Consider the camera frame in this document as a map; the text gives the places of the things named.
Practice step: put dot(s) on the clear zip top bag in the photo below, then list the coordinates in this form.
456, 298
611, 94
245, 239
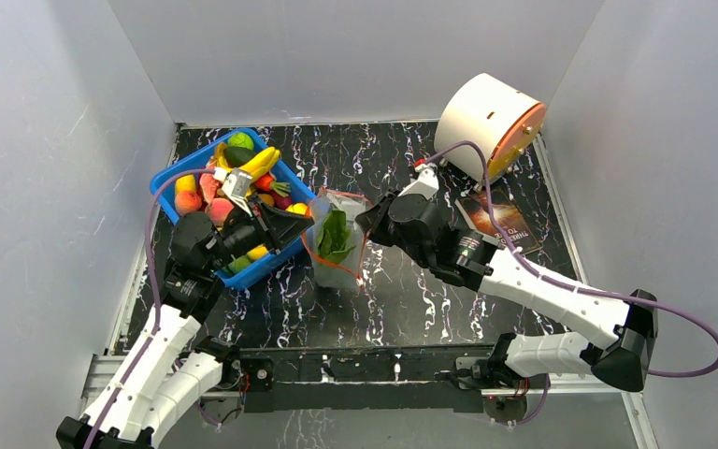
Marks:
349, 274

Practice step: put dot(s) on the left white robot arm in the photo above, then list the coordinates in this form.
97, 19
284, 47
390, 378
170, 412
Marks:
146, 396

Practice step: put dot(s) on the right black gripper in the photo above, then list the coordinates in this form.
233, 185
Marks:
381, 217

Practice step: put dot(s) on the yellow bell pepper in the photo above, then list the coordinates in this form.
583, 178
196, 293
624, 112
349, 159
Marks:
299, 208

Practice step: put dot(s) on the dark book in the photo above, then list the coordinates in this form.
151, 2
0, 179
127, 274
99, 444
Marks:
474, 210

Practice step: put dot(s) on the yellow lemon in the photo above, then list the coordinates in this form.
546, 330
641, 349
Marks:
186, 185

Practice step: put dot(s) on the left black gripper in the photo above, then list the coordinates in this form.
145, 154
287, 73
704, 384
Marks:
280, 224

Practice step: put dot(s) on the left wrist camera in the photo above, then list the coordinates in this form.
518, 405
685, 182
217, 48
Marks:
235, 186

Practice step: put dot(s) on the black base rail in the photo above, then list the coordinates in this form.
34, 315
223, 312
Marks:
454, 376

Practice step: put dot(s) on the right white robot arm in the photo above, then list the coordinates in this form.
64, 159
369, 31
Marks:
610, 339

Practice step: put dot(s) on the blue plastic basket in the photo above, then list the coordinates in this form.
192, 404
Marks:
279, 188

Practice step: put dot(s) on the white cylindrical container orange lid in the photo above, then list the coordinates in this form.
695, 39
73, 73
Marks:
501, 120

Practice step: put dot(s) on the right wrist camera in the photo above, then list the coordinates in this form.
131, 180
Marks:
424, 183

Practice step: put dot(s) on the orange peach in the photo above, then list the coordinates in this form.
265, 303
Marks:
187, 202

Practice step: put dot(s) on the yellow banana bunch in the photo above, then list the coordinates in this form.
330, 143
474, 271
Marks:
257, 167

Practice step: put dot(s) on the green avocado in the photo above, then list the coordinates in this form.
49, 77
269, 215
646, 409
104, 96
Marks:
238, 156

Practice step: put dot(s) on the green leaf vegetable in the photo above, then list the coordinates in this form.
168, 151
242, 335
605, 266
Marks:
333, 241

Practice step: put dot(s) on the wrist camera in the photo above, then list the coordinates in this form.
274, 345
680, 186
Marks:
235, 186
424, 183

